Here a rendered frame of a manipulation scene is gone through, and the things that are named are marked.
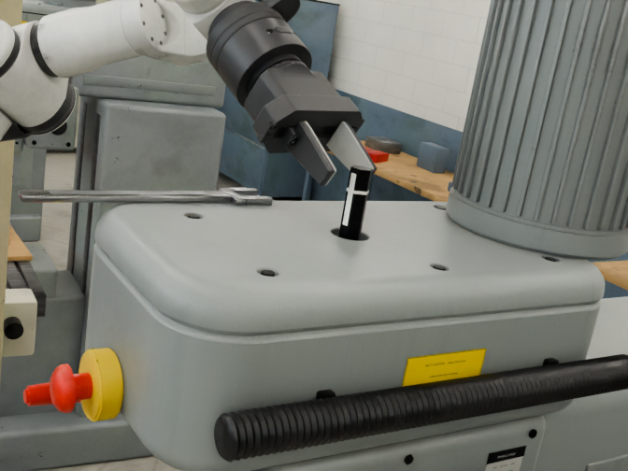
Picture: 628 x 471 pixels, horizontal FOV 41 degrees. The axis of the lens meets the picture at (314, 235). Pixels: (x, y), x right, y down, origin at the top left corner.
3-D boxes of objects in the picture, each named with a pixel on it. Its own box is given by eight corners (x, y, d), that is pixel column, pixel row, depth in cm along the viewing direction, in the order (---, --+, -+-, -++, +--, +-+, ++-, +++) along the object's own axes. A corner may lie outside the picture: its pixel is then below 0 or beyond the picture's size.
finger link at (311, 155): (322, 191, 77) (289, 144, 80) (340, 165, 75) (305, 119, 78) (310, 192, 76) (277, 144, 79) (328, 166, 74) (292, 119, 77)
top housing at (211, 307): (165, 502, 61) (191, 301, 57) (66, 349, 82) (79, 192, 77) (590, 415, 86) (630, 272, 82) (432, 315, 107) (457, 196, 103)
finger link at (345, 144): (376, 164, 79) (341, 120, 82) (358, 188, 81) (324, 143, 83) (386, 164, 80) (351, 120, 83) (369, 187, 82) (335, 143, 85)
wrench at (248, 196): (25, 206, 71) (25, 197, 70) (14, 193, 74) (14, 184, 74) (271, 206, 84) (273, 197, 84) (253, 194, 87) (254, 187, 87)
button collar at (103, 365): (96, 435, 68) (103, 369, 66) (75, 400, 73) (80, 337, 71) (120, 432, 69) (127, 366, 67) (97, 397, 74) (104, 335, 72)
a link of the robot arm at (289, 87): (334, 166, 88) (277, 91, 93) (382, 98, 83) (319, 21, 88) (243, 171, 79) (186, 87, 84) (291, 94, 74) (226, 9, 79)
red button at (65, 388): (57, 423, 67) (61, 378, 66) (44, 400, 70) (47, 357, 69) (97, 418, 69) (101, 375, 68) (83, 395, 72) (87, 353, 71)
